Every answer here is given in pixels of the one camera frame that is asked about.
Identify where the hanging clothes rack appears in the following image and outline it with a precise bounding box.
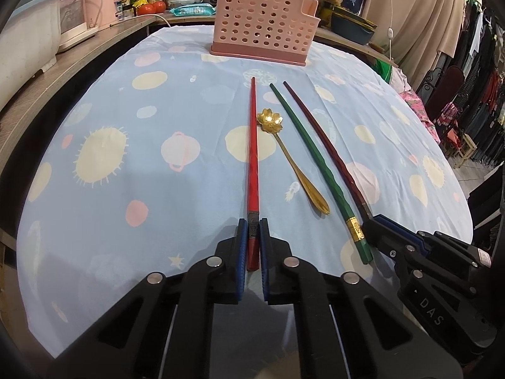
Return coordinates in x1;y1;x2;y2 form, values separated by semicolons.
426;0;505;175

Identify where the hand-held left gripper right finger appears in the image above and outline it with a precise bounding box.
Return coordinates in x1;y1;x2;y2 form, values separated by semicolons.
258;218;463;379

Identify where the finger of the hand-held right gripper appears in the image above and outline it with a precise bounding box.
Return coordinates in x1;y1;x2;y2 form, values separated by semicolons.
362;219;479;299
372;213;492;268

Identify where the green chopstick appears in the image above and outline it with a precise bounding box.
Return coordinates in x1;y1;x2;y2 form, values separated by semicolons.
270;83;374;265

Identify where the wet wipes pack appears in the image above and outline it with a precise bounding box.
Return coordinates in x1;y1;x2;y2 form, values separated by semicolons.
169;4;217;17

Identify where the pink patterned cloth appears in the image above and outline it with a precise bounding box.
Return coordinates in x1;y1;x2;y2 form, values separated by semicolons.
398;91;441;143

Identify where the red chopstick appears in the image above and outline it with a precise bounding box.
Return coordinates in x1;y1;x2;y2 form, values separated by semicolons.
245;77;262;272

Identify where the blue planet print tablecloth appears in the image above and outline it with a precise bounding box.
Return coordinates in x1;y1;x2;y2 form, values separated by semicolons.
16;26;475;361

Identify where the blue baking dish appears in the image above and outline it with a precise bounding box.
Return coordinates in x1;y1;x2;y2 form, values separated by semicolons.
329;6;378;45

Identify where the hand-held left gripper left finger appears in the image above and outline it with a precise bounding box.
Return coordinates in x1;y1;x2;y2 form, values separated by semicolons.
47;218;249;379

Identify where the white cable with switch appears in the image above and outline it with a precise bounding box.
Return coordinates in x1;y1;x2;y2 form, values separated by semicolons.
384;0;398;63

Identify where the wooden shelf board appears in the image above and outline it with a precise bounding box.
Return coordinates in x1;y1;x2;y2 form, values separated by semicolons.
0;14;159;175

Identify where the white glass kettle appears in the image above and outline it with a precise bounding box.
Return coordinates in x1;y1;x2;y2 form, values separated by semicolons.
57;0;100;53

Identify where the beige curtain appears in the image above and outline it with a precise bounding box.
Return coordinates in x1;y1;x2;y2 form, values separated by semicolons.
361;0;473;88

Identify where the gold flower spoon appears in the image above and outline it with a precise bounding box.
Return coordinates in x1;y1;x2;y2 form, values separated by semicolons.
256;108;331;216

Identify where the pink perforated utensil basket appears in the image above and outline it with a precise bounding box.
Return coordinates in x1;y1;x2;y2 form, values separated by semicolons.
209;0;321;67

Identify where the light blue plastic tub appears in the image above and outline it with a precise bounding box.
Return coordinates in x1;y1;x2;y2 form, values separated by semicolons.
0;0;64;106

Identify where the maroon chopstick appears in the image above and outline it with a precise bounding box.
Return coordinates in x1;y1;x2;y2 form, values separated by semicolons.
283;81;375;222

